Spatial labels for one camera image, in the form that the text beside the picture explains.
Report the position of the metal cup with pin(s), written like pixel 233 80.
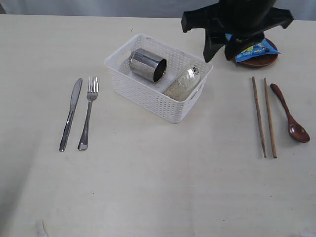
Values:
pixel 147 65

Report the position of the silver table knife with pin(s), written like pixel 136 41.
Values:
pixel 73 103

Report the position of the brown round plate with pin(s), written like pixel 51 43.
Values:
pixel 260 61

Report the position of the white perforated plastic basket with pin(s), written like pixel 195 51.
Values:
pixel 147 94

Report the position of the brown wooden spoon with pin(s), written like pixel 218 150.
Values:
pixel 295 130

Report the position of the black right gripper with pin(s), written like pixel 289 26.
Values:
pixel 246 19

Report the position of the clear glass bowl with flowers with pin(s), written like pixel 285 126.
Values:
pixel 184 84

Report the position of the blue chips bag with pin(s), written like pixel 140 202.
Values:
pixel 265 47

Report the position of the silver fork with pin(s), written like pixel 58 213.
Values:
pixel 92 94

